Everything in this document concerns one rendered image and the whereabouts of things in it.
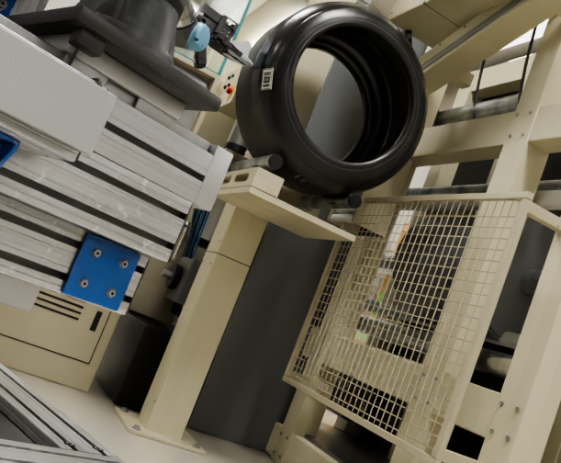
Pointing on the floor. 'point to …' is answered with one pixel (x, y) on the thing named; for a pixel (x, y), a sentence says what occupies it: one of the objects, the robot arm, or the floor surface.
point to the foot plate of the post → (156, 433)
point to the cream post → (218, 285)
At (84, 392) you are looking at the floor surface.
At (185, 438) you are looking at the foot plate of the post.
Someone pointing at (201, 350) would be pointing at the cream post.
